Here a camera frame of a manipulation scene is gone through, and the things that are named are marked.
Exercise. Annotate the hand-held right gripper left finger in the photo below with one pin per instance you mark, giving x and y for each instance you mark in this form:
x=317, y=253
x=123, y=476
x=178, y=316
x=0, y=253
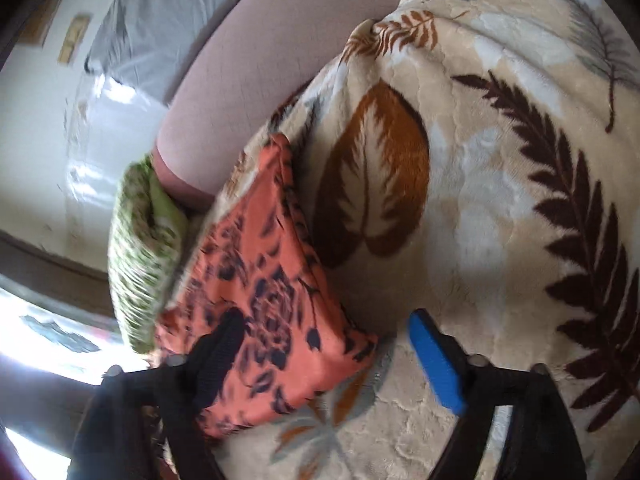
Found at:
x=220, y=355

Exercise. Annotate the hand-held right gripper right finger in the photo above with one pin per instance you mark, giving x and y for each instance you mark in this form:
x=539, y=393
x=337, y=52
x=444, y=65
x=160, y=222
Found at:
x=437, y=360

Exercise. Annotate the orange floral garment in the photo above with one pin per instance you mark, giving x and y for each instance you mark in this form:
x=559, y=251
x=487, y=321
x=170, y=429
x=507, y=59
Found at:
x=270, y=280

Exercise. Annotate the green checked pillow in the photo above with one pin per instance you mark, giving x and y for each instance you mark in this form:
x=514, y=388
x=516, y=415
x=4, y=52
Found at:
x=140, y=260

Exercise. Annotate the stained glass window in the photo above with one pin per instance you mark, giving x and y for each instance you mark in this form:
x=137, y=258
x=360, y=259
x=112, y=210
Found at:
x=55, y=330

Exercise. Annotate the leaf-print blanket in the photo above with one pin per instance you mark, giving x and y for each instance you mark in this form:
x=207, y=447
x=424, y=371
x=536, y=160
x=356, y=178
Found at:
x=475, y=185

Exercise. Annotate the brown wooden door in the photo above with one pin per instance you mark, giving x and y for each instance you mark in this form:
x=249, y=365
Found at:
x=45, y=400

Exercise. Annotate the pink bolster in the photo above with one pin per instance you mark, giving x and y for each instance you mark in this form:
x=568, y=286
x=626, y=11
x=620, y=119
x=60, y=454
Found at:
x=260, y=60

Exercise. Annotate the grey pillow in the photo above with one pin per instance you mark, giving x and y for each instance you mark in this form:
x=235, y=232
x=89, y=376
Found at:
x=165, y=25

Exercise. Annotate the beige light switch panel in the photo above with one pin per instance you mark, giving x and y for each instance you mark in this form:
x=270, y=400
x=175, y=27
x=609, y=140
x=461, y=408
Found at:
x=74, y=39

